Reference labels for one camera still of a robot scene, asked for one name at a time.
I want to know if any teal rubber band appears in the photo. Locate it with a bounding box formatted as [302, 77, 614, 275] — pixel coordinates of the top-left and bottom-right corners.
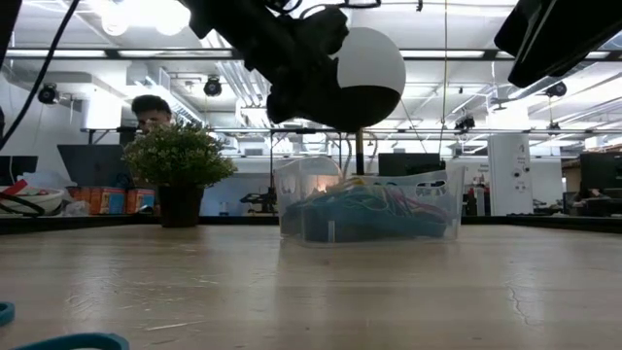
[0, 301, 130, 350]
[284, 187, 449, 243]

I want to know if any clear plastic bin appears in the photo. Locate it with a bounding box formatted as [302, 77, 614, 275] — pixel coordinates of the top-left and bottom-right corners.
[273, 155, 467, 245]

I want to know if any white globe table lamp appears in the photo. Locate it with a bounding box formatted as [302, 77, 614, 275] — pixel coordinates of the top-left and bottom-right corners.
[300, 26, 407, 244]

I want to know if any black equipment rack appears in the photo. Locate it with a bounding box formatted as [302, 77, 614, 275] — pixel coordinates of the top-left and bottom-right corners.
[580, 152, 622, 218]

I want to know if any white pillar with sockets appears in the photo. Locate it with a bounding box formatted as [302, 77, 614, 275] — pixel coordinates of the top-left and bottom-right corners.
[487, 133, 534, 217]

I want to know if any person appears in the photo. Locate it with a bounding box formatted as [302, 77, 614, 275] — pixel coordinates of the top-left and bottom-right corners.
[130, 94, 174, 136]

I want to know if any potted green plant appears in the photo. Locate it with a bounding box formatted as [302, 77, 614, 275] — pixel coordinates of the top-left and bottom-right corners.
[121, 119, 238, 228]

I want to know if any black wide monitor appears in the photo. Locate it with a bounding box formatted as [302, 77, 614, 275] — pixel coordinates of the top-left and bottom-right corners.
[377, 153, 441, 177]

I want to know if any orange cardboard box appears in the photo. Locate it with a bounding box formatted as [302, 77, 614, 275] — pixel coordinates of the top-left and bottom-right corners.
[70, 187, 126, 215]
[125, 188, 156, 215]

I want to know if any dark open laptop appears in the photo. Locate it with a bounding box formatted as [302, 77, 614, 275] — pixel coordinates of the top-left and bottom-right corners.
[57, 144, 128, 189]

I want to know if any clear plastic bag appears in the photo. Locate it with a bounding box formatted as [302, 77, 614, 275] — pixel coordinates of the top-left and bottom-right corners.
[18, 169, 67, 192]

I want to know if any white bowl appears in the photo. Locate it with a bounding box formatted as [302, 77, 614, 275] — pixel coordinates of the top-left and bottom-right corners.
[0, 187, 67, 217]

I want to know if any dark computer monitor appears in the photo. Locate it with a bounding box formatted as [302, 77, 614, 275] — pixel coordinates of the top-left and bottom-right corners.
[0, 155, 39, 187]

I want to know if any black left wrist camera cable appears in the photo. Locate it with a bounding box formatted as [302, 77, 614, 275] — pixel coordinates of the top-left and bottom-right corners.
[264, 0, 384, 12]

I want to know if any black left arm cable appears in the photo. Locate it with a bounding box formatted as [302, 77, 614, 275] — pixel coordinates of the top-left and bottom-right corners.
[0, 0, 83, 150]

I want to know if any red-handled tool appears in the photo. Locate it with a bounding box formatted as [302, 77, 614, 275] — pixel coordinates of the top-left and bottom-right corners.
[0, 178, 29, 198]

